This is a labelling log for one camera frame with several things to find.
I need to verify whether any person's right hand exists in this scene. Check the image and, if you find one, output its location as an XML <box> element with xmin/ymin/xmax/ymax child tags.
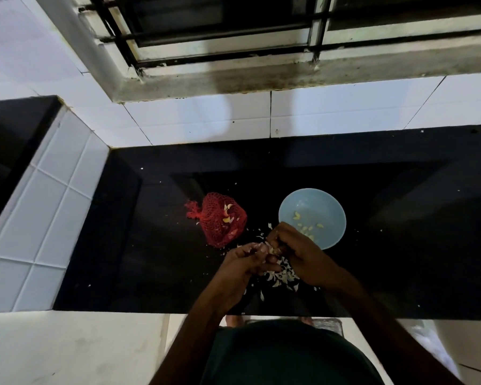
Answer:
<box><xmin>266</xmin><ymin>221</ymin><xmax>346</xmax><ymax>290</ymax></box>

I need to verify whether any person's left hand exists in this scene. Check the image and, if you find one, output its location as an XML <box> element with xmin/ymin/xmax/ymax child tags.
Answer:
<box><xmin>210</xmin><ymin>241</ymin><xmax>284</xmax><ymax>314</ymax></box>

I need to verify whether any person's right forearm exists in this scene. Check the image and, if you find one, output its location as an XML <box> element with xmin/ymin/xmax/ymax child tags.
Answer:
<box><xmin>328</xmin><ymin>276</ymin><xmax>466</xmax><ymax>385</ymax></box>

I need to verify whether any person's left forearm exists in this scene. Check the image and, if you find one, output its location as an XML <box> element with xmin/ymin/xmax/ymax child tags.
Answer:
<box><xmin>149</xmin><ymin>294</ymin><xmax>243</xmax><ymax>385</ymax></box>

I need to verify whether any group of peeled garlic cloves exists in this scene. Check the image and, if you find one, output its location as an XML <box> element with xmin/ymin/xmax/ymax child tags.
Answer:
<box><xmin>292</xmin><ymin>211</ymin><xmax>325</xmax><ymax>242</ymax></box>

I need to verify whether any pile of garlic peels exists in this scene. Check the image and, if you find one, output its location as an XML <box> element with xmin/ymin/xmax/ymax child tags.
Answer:
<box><xmin>236</xmin><ymin>223</ymin><xmax>320</xmax><ymax>302</ymax></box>

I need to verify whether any light blue bowl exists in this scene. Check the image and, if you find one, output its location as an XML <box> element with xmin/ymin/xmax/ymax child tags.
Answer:
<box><xmin>278</xmin><ymin>188</ymin><xmax>347</xmax><ymax>251</ymax></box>

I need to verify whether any red mesh bag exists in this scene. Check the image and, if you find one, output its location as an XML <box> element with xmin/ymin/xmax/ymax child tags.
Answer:
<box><xmin>184</xmin><ymin>192</ymin><xmax>248</xmax><ymax>249</ymax></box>

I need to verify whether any dark green shirt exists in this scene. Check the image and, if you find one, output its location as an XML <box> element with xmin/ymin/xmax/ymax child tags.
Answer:
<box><xmin>200</xmin><ymin>318</ymin><xmax>385</xmax><ymax>385</ymax></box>

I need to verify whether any concrete window sill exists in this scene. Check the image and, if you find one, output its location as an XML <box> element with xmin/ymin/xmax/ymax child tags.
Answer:
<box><xmin>32</xmin><ymin>0</ymin><xmax>481</xmax><ymax>104</ymax></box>

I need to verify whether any black metal window grille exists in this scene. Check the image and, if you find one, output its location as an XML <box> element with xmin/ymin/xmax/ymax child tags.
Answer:
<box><xmin>78</xmin><ymin>0</ymin><xmax>481</xmax><ymax>73</ymax></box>

